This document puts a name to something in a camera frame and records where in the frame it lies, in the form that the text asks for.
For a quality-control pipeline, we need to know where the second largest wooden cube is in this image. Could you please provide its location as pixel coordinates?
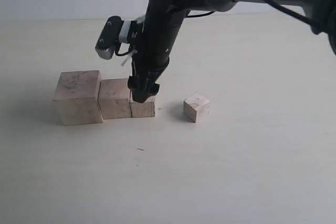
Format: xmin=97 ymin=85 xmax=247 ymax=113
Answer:
xmin=98 ymin=78 xmax=132 ymax=120

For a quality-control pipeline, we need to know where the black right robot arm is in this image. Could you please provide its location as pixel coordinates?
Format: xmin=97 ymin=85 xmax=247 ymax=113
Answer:
xmin=128 ymin=0 xmax=335 ymax=103

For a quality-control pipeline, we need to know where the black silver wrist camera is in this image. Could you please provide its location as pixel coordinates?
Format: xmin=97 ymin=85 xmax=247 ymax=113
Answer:
xmin=95 ymin=16 xmax=123 ymax=60

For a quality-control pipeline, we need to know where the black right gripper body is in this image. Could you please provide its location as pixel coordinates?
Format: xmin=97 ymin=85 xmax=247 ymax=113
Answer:
xmin=130 ymin=37 xmax=170 ymax=84

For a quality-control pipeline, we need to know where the third largest wooden cube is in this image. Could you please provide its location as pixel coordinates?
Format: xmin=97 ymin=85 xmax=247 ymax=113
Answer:
xmin=130 ymin=96 xmax=155 ymax=118

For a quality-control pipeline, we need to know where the smallest wooden cube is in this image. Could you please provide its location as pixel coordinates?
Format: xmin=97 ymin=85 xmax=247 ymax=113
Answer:
xmin=183 ymin=92 xmax=211 ymax=123

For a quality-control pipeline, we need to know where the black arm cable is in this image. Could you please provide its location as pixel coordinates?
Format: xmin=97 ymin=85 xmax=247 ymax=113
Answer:
xmin=183 ymin=0 xmax=320 ymax=29

